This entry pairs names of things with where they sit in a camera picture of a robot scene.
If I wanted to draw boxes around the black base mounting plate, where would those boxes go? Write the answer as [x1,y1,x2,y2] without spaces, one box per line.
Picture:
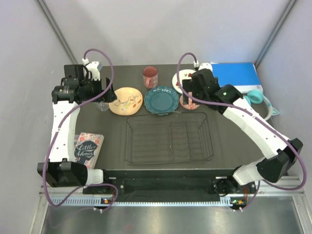
[82,169,256,195]

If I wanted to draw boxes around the beige floral plate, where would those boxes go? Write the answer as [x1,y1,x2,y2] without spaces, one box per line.
[109,87,143,116]

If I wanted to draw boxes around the teal cat-ear headphones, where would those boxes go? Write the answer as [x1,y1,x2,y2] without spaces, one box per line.
[244,89,280,120]

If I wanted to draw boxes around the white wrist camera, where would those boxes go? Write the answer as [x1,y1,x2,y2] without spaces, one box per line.
[82,58,102,81]
[194,60,213,71]

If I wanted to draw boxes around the clear glass cup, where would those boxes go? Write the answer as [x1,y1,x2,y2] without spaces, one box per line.
[98,101,109,112]

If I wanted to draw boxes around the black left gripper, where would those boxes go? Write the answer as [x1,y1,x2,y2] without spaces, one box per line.
[79,76,116,103]

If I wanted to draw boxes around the Little Women book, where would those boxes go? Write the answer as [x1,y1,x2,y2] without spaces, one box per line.
[74,133,104,169]

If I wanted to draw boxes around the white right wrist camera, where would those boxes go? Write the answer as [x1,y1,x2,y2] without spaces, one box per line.
[194,60,213,71]

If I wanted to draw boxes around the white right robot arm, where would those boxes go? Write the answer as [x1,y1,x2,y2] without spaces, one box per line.
[178,69,303,193]

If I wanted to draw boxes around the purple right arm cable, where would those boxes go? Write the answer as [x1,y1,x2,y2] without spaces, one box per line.
[176,52,308,212]

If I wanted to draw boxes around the black wire dish rack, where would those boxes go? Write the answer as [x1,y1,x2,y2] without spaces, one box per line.
[125,112,214,166]

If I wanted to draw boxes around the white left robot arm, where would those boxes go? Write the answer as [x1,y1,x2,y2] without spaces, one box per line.
[37,61,117,194]

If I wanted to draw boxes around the blue clip file folder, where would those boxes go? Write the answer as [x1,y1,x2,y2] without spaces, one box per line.
[212,62,263,94]

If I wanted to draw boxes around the pink mug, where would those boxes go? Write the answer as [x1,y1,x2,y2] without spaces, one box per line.
[142,66,158,89]

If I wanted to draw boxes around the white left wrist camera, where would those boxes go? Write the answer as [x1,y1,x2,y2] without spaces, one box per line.
[82,58,102,81]

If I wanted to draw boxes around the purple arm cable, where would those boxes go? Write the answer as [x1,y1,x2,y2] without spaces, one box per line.
[176,52,308,212]
[42,48,119,207]

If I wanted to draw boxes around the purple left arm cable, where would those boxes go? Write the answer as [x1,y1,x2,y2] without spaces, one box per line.
[42,48,119,207]

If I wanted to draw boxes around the white watermelon plate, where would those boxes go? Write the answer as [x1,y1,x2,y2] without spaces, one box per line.
[172,70,195,95]

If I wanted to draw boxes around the teal scalloped plate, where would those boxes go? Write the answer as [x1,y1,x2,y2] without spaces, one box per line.
[144,86,179,116]

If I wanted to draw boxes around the red blue patterned bowl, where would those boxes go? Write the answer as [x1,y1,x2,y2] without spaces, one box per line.
[179,95,200,111]

